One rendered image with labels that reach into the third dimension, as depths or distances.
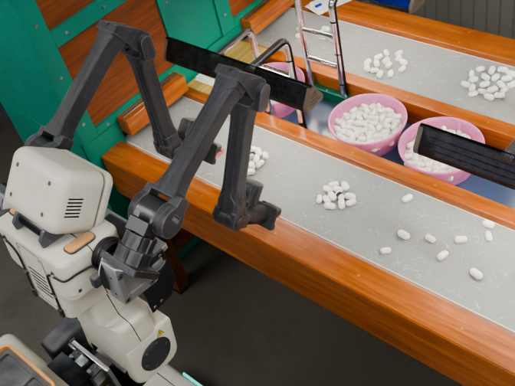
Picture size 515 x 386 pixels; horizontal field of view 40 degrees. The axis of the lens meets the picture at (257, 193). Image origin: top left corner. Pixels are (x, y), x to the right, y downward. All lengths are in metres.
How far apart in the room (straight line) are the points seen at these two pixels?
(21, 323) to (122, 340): 1.44
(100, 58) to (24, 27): 0.46
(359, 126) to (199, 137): 0.98
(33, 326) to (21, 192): 1.64
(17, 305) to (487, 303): 2.14
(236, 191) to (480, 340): 0.71
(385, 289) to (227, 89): 0.71
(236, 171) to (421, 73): 1.07
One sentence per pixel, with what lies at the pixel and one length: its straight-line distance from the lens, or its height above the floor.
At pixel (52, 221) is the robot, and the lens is 1.57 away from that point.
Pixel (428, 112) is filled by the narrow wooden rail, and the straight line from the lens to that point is 2.45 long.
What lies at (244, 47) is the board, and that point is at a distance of 2.88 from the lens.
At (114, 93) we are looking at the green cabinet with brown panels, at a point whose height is 0.93.
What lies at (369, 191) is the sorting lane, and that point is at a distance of 2.20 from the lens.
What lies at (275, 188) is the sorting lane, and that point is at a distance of 2.27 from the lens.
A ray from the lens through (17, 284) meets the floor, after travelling 3.44.
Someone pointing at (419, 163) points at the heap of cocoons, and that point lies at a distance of 2.27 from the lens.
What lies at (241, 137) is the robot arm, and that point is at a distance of 1.73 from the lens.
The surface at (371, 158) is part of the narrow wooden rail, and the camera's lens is 2.27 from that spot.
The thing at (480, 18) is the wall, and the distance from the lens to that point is 3.78.
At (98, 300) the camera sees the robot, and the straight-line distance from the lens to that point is 1.79.
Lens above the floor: 2.31
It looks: 44 degrees down
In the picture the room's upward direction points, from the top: 16 degrees counter-clockwise
